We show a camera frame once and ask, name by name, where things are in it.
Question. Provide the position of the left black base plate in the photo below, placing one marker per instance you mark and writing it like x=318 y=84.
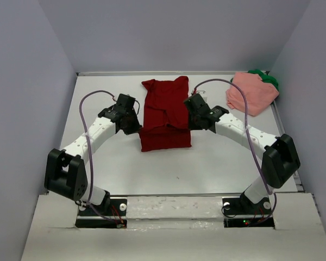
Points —
x=114 y=217

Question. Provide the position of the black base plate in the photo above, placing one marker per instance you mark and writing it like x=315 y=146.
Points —
x=253 y=215
x=114 y=217

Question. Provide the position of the green t shirt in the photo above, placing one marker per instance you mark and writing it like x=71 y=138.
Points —
x=265 y=77

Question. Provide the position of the dark red t shirt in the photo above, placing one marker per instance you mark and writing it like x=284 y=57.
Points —
x=165 y=117

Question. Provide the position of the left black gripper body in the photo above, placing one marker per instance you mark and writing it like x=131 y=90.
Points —
x=132 y=125

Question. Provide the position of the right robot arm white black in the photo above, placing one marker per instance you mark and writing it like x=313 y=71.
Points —
x=277 y=156

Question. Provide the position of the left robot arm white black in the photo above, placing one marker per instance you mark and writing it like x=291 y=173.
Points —
x=69 y=170

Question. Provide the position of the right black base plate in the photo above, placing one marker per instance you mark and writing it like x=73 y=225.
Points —
x=253 y=215

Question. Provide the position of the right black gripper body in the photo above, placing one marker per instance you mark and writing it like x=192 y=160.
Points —
x=193 y=122

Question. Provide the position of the pink t shirt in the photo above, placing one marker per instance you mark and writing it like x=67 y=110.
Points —
x=259 y=95

